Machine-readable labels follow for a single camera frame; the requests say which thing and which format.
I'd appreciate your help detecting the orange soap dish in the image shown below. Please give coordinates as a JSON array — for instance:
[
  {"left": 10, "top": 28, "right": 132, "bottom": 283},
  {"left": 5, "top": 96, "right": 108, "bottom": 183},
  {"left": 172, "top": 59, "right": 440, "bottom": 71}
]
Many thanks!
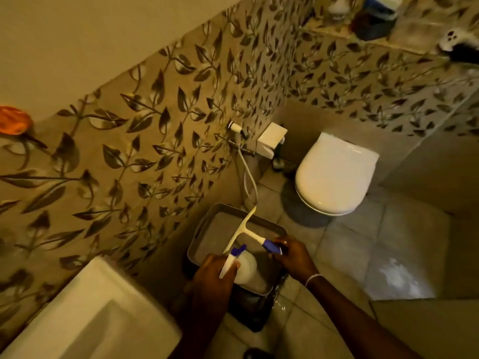
[{"left": 0, "top": 105, "right": 33, "bottom": 136}]

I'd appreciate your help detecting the white wall-hung toilet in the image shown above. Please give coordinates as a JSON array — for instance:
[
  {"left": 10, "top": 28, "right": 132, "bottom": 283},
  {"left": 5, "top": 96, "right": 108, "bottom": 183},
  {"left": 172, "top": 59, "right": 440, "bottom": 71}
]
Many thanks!
[{"left": 294, "top": 132, "right": 380, "bottom": 217}]

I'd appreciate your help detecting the person's left hand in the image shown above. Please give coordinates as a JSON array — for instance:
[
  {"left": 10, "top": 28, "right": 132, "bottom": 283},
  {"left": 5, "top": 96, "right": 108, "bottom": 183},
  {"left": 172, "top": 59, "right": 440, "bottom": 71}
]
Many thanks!
[{"left": 189, "top": 253, "right": 240, "bottom": 321}]

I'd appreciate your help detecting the white spray bottle blue nozzle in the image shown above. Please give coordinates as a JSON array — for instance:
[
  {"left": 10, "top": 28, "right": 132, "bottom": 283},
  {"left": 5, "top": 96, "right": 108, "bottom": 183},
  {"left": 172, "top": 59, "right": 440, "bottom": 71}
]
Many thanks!
[{"left": 219, "top": 244, "right": 259, "bottom": 285}]

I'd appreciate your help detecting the white bidet hose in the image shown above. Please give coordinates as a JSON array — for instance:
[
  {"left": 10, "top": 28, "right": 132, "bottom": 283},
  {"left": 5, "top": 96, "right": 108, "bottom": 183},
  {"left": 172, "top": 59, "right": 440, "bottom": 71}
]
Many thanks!
[{"left": 237, "top": 146, "right": 259, "bottom": 206}]

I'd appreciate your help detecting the glass shelf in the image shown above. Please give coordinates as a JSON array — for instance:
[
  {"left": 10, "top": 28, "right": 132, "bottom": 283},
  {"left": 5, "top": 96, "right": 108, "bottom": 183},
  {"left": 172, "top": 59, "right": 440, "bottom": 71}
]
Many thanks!
[{"left": 301, "top": 11, "right": 450, "bottom": 56}]

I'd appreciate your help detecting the grey pedal waste bin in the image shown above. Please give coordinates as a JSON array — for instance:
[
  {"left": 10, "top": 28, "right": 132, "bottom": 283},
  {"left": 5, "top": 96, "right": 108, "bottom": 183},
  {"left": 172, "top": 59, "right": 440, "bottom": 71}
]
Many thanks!
[{"left": 183, "top": 203, "right": 289, "bottom": 333}]

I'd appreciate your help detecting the white black brush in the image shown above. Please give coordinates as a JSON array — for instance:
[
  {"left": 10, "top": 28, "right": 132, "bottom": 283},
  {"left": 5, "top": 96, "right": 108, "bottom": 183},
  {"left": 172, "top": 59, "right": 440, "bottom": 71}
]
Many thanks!
[{"left": 437, "top": 27, "right": 479, "bottom": 65}]

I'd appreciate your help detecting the blue white container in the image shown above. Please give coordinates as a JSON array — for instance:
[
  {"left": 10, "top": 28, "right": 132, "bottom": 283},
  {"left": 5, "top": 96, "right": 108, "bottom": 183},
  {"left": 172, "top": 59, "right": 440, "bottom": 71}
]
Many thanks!
[{"left": 354, "top": 0, "right": 403, "bottom": 42}]

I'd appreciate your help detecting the white washbasin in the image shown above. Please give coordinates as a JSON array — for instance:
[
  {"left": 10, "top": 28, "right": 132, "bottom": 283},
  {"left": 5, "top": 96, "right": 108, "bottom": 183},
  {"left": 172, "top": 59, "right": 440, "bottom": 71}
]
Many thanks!
[{"left": 0, "top": 256, "right": 183, "bottom": 359}]

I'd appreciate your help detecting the white squeegee blue handle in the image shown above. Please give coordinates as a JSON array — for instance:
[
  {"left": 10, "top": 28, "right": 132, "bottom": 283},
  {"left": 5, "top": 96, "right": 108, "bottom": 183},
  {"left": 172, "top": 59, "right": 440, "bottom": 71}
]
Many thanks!
[{"left": 223, "top": 205, "right": 283, "bottom": 255}]

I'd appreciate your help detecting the white bidet sprayer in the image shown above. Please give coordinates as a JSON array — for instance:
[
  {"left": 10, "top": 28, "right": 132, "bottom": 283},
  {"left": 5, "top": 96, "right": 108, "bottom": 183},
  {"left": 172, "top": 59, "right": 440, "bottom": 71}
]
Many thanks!
[{"left": 227, "top": 120, "right": 247, "bottom": 140}]

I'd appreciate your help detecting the person's right hand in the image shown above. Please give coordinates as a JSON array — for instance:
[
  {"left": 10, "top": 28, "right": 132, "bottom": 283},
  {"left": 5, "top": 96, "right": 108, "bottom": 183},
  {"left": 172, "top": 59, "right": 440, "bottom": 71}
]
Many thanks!
[{"left": 270, "top": 235, "right": 320, "bottom": 285}]

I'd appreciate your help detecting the person's right forearm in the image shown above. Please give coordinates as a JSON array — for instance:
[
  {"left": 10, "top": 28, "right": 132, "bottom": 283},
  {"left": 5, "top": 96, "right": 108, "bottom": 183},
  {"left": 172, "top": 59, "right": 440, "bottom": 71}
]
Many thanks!
[{"left": 306, "top": 276, "right": 423, "bottom": 359}]

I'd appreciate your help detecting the white toilet paper holder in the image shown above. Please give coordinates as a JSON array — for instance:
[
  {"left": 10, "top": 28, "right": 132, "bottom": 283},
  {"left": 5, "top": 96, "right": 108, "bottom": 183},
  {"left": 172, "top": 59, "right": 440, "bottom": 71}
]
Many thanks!
[{"left": 256, "top": 122, "right": 288, "bottom": 160}]

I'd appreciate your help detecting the person's left forearm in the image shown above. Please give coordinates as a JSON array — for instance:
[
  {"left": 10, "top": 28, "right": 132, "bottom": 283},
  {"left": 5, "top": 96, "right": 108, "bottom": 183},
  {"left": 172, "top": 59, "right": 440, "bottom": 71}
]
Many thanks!
[{"left": 168, "top": 308, "right": 227, "bottom": 359}]

